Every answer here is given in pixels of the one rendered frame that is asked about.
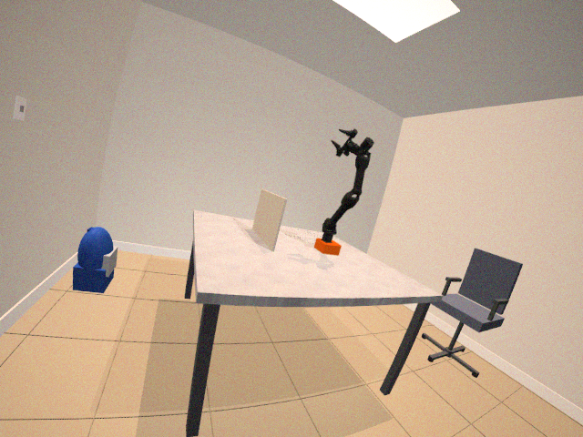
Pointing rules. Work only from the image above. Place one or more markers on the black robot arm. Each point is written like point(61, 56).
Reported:
point(361, 163)

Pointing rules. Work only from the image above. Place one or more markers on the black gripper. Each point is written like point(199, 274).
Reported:
point(350, 134)

